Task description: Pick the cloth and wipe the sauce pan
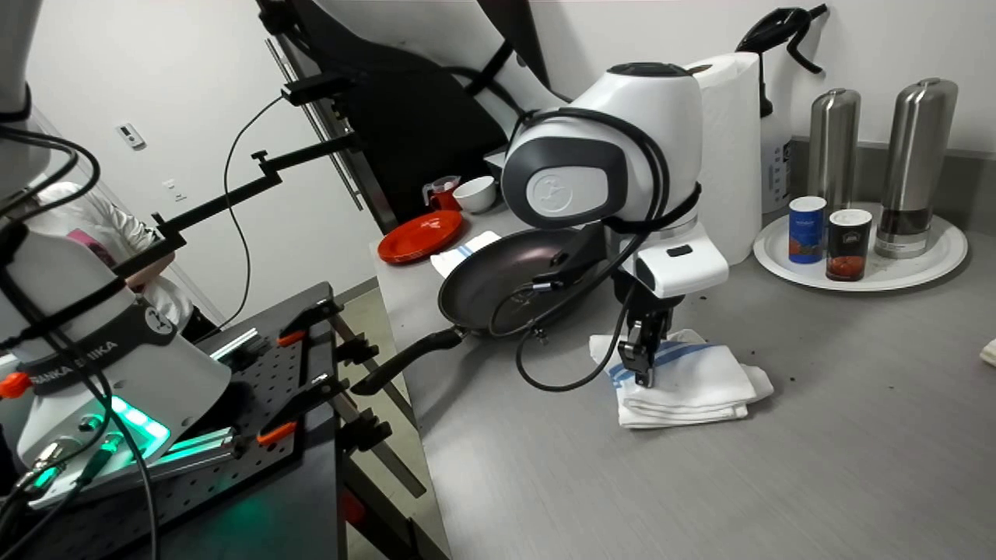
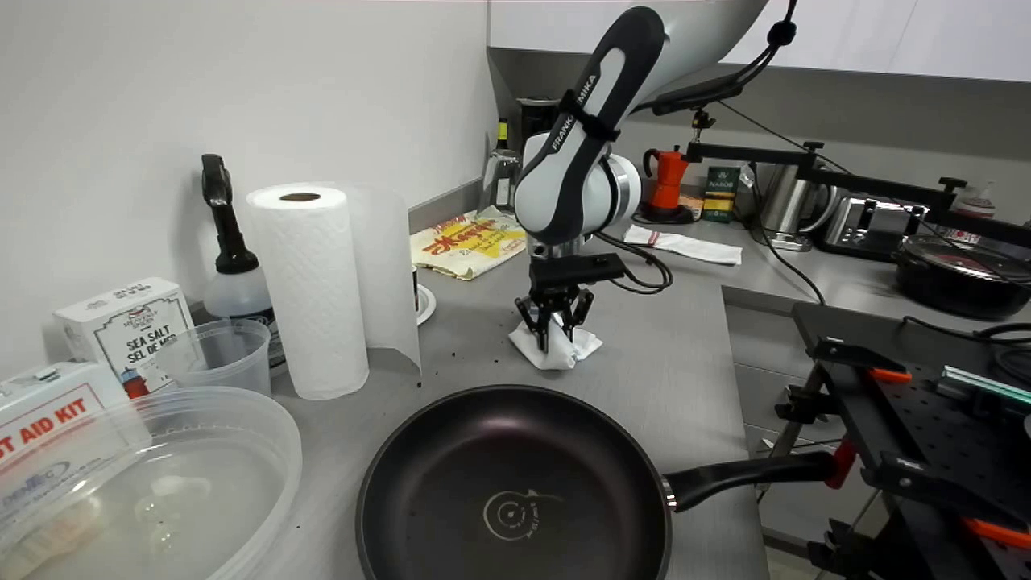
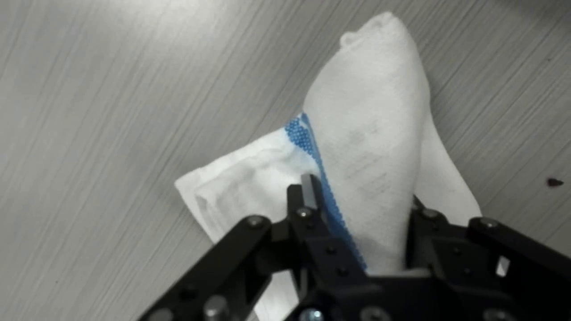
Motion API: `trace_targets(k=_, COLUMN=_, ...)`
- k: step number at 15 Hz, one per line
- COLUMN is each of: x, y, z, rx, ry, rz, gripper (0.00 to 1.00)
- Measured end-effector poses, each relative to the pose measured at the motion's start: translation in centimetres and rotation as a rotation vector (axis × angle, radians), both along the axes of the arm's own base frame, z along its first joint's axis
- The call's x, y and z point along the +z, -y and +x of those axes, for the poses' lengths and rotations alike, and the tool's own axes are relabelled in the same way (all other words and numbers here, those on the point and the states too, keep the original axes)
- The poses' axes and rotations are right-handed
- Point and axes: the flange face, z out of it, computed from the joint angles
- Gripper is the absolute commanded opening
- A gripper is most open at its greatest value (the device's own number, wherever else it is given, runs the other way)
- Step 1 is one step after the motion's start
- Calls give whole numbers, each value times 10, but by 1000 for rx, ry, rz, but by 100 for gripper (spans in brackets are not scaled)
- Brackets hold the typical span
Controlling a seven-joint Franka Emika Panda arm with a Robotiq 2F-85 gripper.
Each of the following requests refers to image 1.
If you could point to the spray bottle with black trigger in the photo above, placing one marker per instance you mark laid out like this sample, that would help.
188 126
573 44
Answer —
778 27

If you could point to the white cloth with blue stripes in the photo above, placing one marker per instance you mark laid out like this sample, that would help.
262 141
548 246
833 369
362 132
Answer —
704 391

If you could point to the stainless steel grinder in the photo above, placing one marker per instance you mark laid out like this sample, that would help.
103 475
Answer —
920 156
836 144

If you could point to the round white plate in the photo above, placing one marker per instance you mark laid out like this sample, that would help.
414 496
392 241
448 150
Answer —
912 273

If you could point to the white paper towel roll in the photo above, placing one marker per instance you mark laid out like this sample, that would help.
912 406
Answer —
733 156

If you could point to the red spice jar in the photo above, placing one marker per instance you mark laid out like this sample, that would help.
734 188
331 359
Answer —
846 251

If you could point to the small white bowl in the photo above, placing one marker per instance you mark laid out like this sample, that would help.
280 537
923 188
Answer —
473 193

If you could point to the black nonstick frying pan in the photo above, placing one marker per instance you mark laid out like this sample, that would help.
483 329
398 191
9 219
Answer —
486 283

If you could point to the red plate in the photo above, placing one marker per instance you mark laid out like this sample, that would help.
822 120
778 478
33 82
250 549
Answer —
414 241

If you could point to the person in white shirt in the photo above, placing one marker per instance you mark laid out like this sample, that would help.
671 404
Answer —
95 223

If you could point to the small white wall device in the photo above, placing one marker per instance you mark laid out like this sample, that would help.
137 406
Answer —
131 135

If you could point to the black perforated breadboard table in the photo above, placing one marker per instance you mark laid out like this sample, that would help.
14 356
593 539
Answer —
258 487

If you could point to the black articulated camera stand arm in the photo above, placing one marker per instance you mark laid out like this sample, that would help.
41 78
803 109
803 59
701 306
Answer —
219 193

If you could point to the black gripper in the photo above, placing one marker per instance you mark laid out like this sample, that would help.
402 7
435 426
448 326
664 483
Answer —
648 320

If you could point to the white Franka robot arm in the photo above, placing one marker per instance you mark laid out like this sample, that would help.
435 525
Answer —
641 113

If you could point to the blue spice jar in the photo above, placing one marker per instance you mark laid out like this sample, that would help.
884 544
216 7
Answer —
808 234

